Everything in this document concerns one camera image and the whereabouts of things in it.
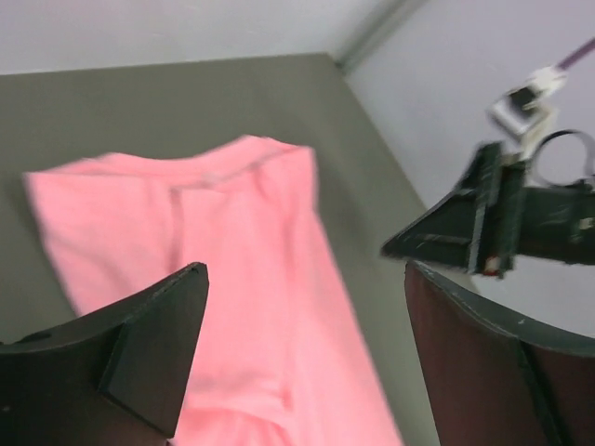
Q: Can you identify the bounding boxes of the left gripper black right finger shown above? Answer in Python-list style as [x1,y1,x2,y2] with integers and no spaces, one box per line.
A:
[404,262,594,446]

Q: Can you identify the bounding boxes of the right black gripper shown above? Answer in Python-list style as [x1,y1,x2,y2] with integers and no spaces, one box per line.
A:
[380,142,594,279]

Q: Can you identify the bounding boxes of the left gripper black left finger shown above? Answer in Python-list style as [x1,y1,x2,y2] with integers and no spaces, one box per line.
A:
[1,263,209,445]

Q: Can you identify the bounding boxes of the pink t shirt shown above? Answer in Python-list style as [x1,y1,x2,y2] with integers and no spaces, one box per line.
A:
[24,136,402,445]

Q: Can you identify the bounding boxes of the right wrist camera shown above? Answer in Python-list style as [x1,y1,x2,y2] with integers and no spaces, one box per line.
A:
[487,66,568,160]

